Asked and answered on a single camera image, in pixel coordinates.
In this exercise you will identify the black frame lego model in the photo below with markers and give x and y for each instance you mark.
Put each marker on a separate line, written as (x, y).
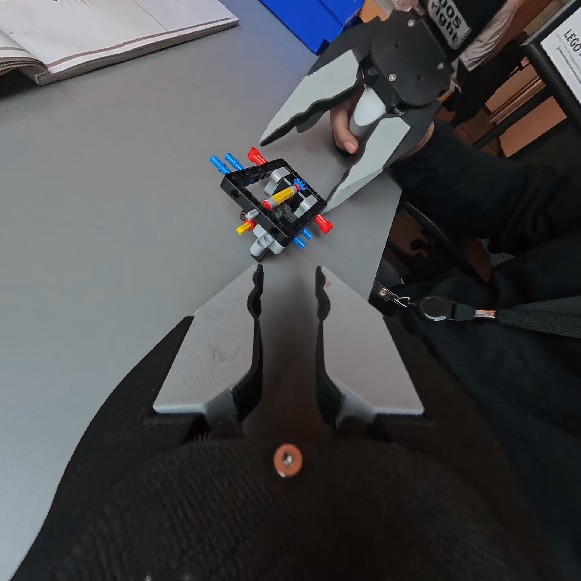
(247, 203)

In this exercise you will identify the white sign on black stand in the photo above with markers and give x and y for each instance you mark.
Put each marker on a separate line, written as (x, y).
(567, 54)

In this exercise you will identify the person's torso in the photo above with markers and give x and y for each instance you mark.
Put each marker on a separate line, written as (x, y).
(522, 408)

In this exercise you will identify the lego instruction booklet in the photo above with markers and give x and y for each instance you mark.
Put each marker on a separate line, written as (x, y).
(159, 27)

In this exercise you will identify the person's right hand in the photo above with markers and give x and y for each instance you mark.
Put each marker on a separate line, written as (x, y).
(342, 131)

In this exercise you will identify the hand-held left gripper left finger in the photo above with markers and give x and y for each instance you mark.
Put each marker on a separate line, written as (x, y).
(211, 363)

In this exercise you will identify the black badge reel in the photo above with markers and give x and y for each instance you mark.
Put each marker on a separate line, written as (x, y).
(435, 309)

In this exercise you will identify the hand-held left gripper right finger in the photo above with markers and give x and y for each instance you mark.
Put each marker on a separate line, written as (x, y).
(370, 363)

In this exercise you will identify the person's right forearm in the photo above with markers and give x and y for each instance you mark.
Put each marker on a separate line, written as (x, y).
(476, 190)

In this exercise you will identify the blue plastic bin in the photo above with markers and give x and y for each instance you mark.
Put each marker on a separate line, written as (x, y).
(317, 22)

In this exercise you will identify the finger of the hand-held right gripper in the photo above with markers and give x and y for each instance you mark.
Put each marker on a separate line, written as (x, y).
(381, 145)
(322, 88)

